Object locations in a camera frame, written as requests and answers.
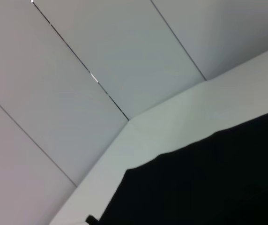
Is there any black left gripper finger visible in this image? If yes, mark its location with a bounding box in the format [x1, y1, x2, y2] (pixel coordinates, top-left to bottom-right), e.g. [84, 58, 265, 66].
[85, 214, 100, 225]

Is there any black t-shirt with white print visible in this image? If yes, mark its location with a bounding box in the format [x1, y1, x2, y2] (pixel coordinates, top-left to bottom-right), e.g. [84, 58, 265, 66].
[98, 108, 268, 225]

